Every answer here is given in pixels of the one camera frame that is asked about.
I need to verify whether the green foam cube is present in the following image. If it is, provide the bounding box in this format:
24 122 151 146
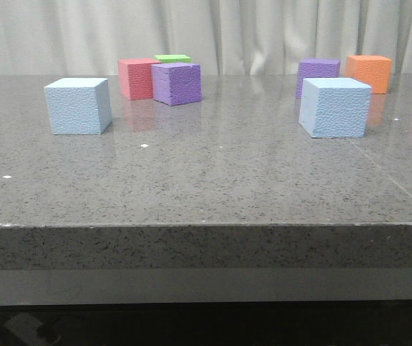
154 54 192 63

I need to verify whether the purple foam cube right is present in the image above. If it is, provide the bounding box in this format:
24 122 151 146
295 58 341 99

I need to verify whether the white pleated curtain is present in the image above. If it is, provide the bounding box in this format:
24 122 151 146
0 1 412 75

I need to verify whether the light blue foam cube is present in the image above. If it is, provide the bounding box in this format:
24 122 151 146
44 77 112 135
298 77 372 138

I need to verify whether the purple foam cube left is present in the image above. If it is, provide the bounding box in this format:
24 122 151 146
151 62 202 106

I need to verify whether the orange foam cube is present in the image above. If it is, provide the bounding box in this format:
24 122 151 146
344 55 393 94

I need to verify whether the purple foam cube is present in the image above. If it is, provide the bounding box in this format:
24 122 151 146
151 62 202 106
295 58 341 99

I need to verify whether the red foam cube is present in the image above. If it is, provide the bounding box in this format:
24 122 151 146
118 58 160 100

